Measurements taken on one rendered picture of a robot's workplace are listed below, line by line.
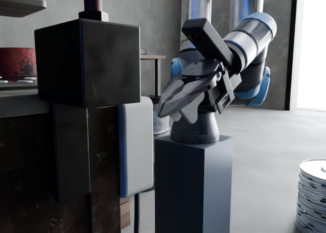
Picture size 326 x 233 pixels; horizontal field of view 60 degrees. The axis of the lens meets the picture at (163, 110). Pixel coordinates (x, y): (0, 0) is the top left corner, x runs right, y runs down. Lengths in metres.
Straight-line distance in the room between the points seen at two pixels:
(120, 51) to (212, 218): 0.72
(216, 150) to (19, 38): 3.50
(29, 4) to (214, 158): 0.60
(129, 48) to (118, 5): 4.59
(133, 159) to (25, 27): 3.79
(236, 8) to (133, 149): 0.55
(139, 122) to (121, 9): 4.52
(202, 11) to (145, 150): 0.44
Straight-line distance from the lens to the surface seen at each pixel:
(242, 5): 0.82
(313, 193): 1.27
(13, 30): 4.06
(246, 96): 0.72
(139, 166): 0.39
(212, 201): 0.88
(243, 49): 0.57
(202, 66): 0.52
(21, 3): 0.53
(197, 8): 0.73
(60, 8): 4.33
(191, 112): 0.47
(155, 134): 1.51
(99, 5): 0.27
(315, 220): 1.31
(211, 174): 0.84
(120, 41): 0.25
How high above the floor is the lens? 0.67
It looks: 9 degrees down
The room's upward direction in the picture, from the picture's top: straight up
